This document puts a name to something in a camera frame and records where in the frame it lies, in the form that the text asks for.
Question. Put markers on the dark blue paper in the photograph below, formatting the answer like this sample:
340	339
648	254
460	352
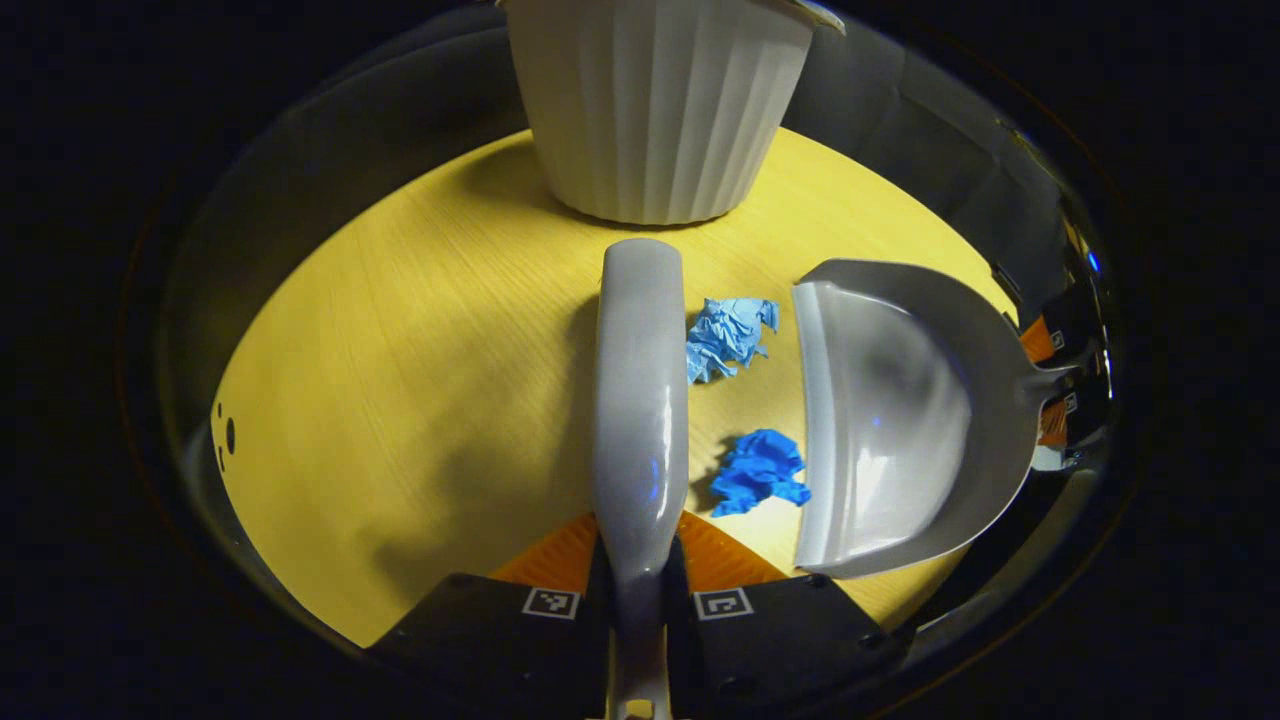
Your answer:
760	470

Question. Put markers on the grey dustpan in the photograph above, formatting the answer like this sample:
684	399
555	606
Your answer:
900	420

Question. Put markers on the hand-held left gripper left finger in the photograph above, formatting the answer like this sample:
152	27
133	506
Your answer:
500	640

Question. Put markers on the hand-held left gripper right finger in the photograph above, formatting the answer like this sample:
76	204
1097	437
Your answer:
780	640

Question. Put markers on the light blue paper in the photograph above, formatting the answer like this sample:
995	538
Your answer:
728	335

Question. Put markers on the white ribbed garbage bin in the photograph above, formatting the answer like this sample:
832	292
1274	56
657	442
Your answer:
655	110

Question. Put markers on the small grey broom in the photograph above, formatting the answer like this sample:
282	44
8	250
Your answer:
640	400

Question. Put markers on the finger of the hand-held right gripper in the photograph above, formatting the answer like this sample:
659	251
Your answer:
1054	422
1038	340

